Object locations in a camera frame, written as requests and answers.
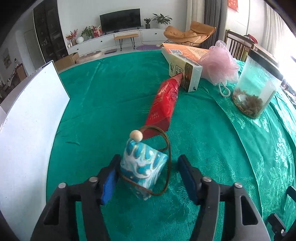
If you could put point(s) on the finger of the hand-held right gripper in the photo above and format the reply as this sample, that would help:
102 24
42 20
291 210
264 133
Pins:
277 223
291 193

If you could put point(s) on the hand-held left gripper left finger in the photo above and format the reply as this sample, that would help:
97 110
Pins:
108 185

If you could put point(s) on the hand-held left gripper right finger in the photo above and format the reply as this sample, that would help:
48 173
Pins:
188 178

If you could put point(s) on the blue wave-pattern sachet pouch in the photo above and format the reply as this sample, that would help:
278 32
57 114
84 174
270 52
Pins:
143 169

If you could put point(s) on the red foil packet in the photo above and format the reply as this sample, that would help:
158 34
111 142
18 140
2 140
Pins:
164 104

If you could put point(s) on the green patterned tablecloth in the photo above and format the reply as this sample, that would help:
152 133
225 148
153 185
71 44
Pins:
104 104

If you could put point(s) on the white board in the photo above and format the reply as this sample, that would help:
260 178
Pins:
30 127

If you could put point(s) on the cream tissue box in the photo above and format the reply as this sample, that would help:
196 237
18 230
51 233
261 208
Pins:
180 67

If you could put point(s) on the clear jar with black lid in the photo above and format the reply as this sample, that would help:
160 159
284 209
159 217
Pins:
256 85

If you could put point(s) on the pink mesh bath loofah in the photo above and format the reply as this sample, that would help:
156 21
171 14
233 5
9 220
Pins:
219 64

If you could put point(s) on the orange book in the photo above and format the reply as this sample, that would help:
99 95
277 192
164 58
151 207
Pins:
192 53

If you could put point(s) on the beige floor cushion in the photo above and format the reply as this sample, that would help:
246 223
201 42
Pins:
89 56

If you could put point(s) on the cardboard box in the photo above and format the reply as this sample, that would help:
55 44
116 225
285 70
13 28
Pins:
67 61

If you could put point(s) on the purple floor mat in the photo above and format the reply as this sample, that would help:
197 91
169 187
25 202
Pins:
148 47

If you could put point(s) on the dark wooden chair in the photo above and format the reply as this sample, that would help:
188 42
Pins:
238 44

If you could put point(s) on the white television cabinet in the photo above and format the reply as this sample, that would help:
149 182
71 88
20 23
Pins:
104 41

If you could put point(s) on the orange lounge chair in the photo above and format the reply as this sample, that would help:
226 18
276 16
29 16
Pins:
182 34

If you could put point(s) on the round white vase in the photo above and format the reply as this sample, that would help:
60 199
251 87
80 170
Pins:
79 40

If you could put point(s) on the wooden bench with metal legs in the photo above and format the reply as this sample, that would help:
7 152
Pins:
126 36

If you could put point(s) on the red flower arrangement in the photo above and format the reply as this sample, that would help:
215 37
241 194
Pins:
71 37

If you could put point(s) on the red gift bag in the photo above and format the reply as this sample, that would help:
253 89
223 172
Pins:
97 32

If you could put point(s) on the red cloth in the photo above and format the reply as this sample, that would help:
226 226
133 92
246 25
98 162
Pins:
252 38

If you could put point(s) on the bushy potted plant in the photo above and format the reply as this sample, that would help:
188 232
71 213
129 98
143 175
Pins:
87 32

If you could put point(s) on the white door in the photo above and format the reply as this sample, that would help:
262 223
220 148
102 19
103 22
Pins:
33 48

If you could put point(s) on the large potted green plant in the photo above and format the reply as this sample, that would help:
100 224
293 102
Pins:
161 19

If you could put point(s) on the small potted green plant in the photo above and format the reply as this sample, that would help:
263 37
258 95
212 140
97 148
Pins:
147 22

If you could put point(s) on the black television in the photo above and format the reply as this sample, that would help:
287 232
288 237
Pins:
120 19

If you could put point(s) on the dark display cabinet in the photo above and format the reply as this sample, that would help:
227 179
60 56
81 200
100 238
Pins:
49 30

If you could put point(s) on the grey curtain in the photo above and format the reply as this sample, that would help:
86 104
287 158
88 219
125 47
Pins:
216 14

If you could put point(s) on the white curtain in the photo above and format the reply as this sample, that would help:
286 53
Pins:
196 11

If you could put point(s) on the sheer window curtain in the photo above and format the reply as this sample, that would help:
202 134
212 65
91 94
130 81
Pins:
276 25

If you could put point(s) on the framed wall picture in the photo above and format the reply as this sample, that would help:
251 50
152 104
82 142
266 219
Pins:
7 58

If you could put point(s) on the red wall poster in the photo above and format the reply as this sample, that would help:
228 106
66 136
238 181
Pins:
232 4

